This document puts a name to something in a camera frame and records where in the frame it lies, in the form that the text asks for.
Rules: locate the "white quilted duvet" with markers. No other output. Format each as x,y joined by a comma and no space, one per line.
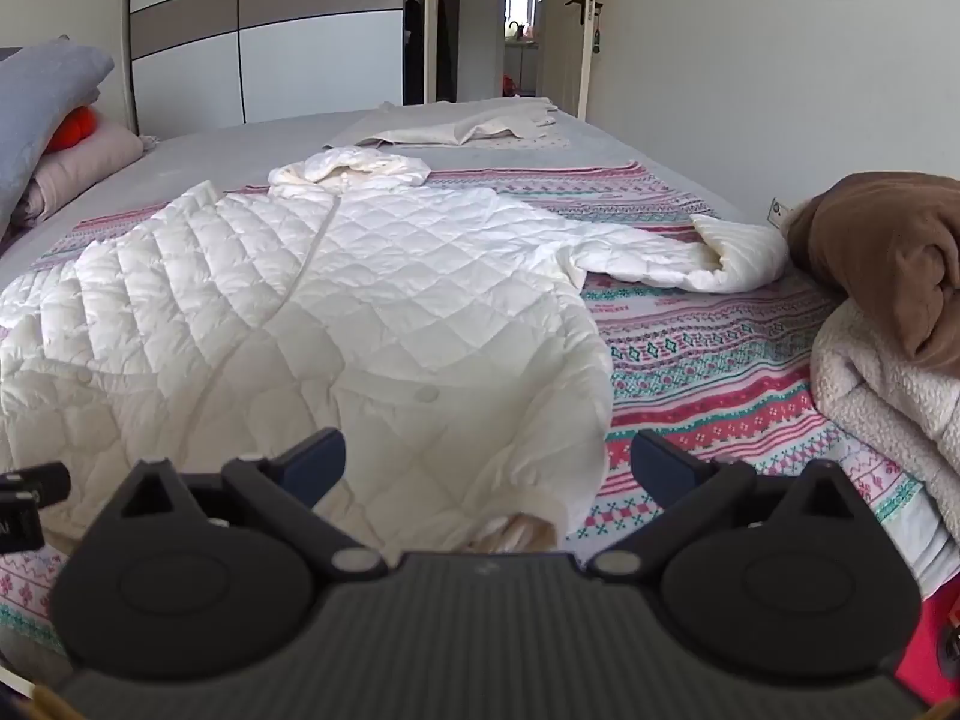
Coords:
375,277

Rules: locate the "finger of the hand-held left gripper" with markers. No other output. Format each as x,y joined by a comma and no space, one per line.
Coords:
41,481

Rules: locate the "beige cloth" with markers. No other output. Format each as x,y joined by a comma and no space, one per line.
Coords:
450,131

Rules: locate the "white wall socket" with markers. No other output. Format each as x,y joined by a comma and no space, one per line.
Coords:
777,211

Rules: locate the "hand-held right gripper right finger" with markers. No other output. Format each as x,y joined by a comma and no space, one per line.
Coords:
660,461

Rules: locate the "pink pillow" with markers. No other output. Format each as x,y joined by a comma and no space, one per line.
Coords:
90,161

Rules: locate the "green hanging tag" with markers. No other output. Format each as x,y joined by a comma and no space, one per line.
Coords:
596,36

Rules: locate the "cream fleece blanket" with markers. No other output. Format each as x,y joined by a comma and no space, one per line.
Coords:
870,382

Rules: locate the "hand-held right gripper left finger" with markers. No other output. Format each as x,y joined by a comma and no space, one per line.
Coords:
319,456

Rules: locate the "orange plush toy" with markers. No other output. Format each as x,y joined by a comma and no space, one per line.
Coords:
75,127

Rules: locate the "bed with grey sheet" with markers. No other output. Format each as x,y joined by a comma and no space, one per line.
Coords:
225,146

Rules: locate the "white and brown wardrobe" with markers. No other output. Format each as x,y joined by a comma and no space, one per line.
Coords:
300,30

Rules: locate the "red object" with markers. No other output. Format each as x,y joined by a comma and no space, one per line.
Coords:
930,652

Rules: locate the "white door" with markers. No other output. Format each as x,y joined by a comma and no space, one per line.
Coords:
592,75

